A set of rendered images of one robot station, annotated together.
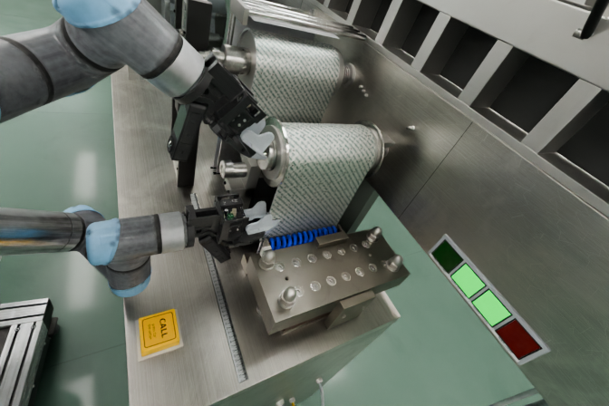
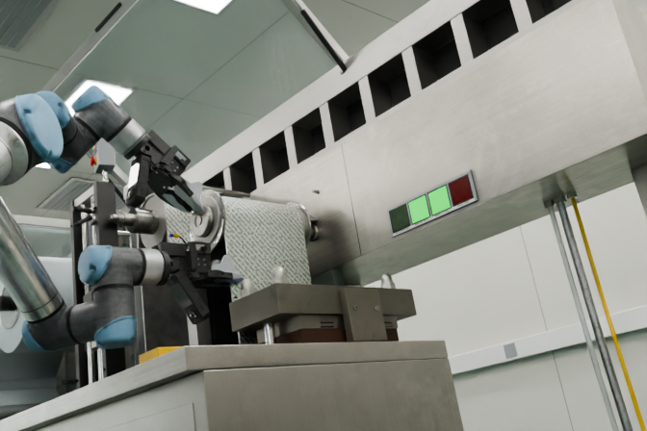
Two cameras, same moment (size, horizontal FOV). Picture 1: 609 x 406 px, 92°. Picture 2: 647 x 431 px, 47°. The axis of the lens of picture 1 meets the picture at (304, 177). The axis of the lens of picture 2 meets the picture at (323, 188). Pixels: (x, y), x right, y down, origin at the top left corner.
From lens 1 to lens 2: 1.45 m
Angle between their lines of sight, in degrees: 58
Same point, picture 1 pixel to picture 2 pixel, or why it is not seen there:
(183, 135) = (140, 175)
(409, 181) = (344, 221)
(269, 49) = not seen: hidden behind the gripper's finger
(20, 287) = not seen: outside the picture
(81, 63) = (83, 130)
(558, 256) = (423, 134)
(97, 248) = (98, 248)
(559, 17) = (331, 75)
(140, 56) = (116, 116)
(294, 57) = not seen: hidden behind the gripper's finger
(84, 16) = (92, 98)
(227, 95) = (161, 150)
